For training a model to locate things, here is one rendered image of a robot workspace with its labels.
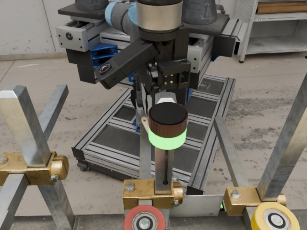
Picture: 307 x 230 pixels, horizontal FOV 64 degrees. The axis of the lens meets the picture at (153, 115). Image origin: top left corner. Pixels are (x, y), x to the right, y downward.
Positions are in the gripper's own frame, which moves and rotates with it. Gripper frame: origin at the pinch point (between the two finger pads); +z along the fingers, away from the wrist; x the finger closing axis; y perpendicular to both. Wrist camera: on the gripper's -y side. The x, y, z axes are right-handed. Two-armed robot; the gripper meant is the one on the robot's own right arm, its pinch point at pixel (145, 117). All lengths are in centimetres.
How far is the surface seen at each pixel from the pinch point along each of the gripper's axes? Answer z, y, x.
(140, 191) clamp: -4.5, -32.4, 0.9
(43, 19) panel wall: 36, 223, 116
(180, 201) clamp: -2.5, -33.8, -7.9
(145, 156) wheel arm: -3.5, -21.0, -0.1
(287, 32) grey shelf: 65, 255, -187
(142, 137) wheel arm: -3.4, -13.7, 0.7
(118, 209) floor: 83, 15, 18
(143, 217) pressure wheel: -7.8, -40.4, 0.3
